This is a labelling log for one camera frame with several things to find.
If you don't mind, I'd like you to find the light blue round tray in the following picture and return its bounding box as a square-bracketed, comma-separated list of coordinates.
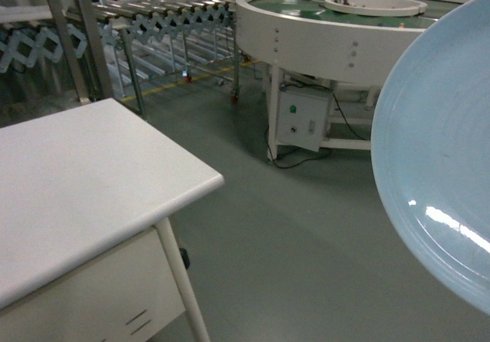
[371, 0, 489, 312]

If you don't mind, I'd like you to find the white control box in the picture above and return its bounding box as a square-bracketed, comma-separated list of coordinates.
[276, 87, 333, 151]

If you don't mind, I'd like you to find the expandable roller conveyor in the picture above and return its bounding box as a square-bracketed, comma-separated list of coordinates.
[1, 0, 238, 101]

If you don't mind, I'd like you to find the white round conveyor table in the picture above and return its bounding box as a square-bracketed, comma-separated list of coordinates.
[235, 0, 464, 161]

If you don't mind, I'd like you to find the white work table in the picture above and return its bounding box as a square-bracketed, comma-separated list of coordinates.
[1, 99, 224, 341]

